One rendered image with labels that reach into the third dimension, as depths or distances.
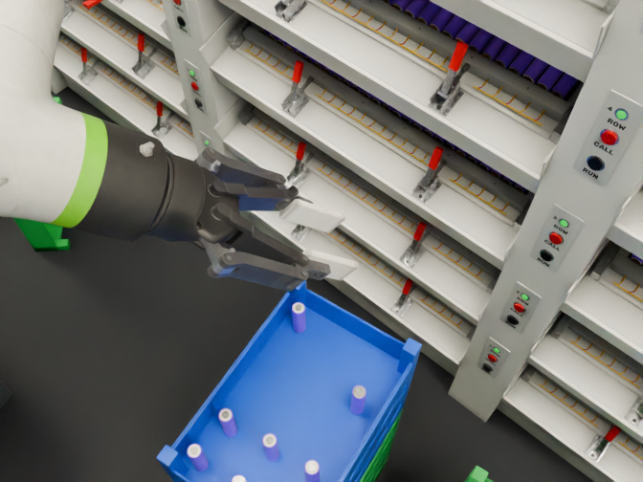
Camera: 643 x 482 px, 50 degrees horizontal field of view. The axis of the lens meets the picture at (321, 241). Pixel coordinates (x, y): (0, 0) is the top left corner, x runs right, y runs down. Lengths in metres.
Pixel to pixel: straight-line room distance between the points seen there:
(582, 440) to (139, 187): 1.01
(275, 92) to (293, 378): 0.49
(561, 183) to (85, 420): 1.07
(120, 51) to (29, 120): 1.08
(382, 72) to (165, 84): 0.66
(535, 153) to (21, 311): 1.20
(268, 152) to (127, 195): 0.82
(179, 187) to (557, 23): 0.41
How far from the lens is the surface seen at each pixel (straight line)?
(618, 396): 1.20
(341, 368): 0.99
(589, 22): 0.77
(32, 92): 0.56
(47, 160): 0.54
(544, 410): 1.37
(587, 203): 0.87
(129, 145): 0.57
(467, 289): 1.21
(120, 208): 0.57
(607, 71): 0.74
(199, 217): 0.62
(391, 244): 1.24
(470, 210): 1.06
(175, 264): 1.66
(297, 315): 0.96
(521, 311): 1.09
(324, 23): 1.02
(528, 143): 0.90
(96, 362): 1.59
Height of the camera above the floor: 1.40
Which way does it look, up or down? 58 degrees down
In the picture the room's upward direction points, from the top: straight up
